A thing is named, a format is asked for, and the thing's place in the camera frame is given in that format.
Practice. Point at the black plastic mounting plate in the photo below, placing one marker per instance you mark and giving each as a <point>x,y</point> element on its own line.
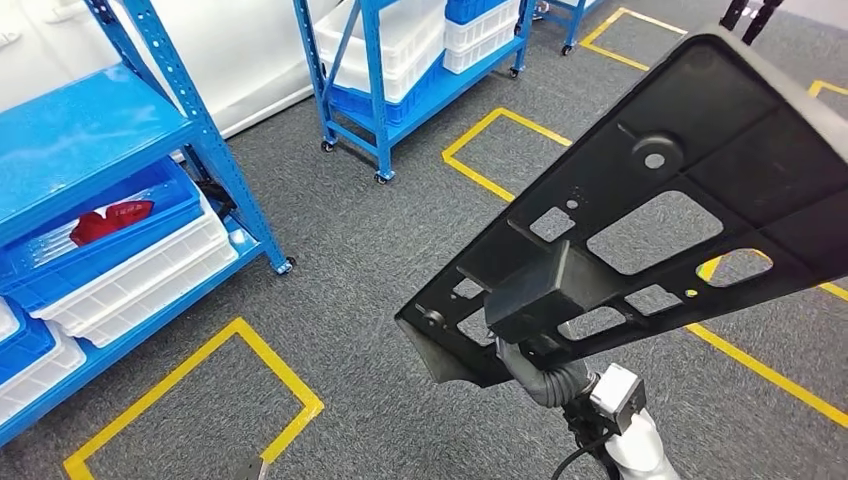
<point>729,132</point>

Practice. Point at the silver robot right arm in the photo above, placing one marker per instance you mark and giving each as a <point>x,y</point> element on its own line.
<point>636,450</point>

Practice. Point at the blue steel shelf rack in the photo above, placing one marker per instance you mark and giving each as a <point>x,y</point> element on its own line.
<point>571,26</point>
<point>86,132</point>
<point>374,99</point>

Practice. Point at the dark robot body part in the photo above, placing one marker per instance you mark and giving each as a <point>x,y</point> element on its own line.
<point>252,470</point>

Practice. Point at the red plastic part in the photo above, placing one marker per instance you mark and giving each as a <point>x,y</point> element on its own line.
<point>106,222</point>

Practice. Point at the large white plastic crate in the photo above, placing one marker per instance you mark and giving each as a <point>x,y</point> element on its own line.
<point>397,46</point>

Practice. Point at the white car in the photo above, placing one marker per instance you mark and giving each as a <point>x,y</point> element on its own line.
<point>232,60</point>

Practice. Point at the black tripod legs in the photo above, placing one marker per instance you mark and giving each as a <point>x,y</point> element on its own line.
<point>758,23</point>

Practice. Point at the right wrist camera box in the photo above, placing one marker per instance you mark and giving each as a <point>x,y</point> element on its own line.
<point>616,397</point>

